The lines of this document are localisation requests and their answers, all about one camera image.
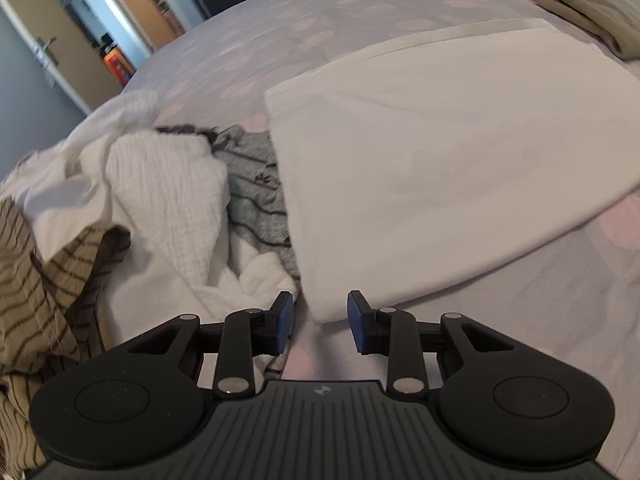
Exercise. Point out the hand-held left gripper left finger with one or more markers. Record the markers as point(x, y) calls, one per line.
point(284, 322)

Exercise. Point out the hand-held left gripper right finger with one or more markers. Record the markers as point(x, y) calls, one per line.
point(357, 322)

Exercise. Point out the white t-shirt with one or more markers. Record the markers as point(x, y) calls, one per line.
point(450, 160)

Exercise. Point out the grey striped garment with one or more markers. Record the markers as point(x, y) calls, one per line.
point(250, 195)

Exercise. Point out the white waffle-textured garment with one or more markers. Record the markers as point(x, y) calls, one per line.
point(165, 195)

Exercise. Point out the bed with polka-dot sheet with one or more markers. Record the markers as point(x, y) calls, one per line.
point(550, 310)

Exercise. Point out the brown striped garment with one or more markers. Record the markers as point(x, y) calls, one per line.
point(30, 285)

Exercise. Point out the plain white garment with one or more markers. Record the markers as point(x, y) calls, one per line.
point(60, 195)

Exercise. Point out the orange red stool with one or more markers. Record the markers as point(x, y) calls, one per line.
point(119, 66)

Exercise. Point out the beige room door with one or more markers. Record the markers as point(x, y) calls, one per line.
point(60, 50)

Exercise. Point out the olive folded blanket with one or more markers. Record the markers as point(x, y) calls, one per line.
point(600, 10)

